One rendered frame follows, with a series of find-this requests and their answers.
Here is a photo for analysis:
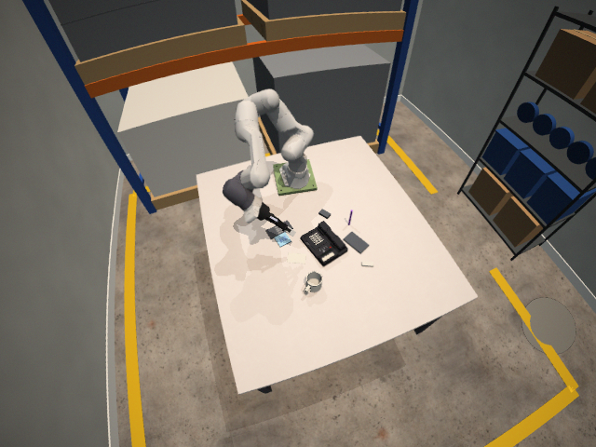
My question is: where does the black desk phone body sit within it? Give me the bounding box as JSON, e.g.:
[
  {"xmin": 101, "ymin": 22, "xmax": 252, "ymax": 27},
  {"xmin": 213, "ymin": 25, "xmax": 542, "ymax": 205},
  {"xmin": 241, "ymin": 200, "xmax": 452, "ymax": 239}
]
[{"xmin": 301, "ymin": 227, "xmax": 348, "ymax": 266}]

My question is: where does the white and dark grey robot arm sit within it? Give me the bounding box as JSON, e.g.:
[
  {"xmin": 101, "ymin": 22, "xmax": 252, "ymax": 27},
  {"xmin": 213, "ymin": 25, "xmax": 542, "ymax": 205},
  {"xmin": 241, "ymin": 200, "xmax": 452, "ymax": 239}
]
[{"xmin": 223, "ymin": 89, "xmax": 314, "ymax": 224}]

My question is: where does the grey mug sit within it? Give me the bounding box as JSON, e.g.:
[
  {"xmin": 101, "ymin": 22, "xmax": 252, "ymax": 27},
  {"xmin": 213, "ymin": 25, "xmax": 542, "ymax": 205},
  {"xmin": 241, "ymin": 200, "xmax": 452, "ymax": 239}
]
[{"xmin": 305, "ymin": 271, "xmax": 322, "ymax": 294}]

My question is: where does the light blue sticky note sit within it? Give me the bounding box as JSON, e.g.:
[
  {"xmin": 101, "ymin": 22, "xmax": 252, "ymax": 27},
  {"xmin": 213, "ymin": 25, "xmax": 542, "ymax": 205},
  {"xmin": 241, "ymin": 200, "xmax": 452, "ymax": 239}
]
[{"xmin": 275, "ymin": 232, "xmax": 291, "ymax": 247}]

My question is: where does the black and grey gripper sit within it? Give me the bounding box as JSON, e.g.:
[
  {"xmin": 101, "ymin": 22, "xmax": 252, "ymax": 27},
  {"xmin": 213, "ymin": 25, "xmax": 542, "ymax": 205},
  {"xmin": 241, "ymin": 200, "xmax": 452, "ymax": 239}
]
[{"xmin": 257, "ymin": 202, "xmax": 296, "ymax": 237}]

